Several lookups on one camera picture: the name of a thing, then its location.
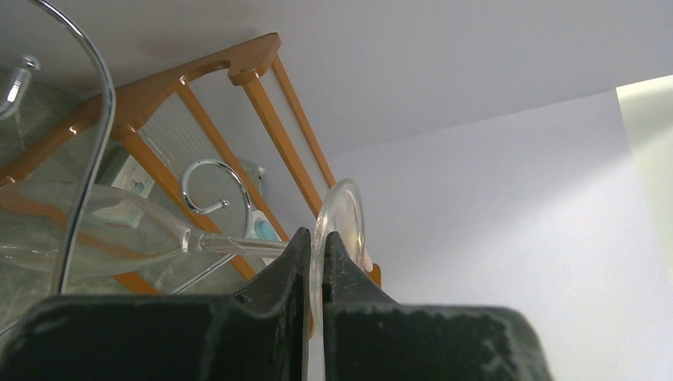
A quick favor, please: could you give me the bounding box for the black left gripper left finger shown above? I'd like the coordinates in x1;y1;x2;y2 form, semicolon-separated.
1;228;311;380

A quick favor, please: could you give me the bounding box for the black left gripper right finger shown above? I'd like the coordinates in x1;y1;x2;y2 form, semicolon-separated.
322;233;552;380

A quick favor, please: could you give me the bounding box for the clear tall wine glass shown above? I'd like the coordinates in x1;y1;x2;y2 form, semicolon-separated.
0;177;367;337

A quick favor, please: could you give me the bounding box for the orange wooden shelf rack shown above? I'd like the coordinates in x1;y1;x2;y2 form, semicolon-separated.
0;32;383;337

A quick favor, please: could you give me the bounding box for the chrome wine glass rack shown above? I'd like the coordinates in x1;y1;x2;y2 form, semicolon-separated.
0;0;255;337

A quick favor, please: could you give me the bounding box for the yellow pink eraser bar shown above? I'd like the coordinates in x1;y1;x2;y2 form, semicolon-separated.
363;249;374;272

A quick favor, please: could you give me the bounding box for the blue white blister pack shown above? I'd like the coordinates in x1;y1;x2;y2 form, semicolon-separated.
243;160;281;241

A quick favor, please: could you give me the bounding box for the small white blue box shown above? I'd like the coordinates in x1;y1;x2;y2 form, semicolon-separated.
101;150;155;198

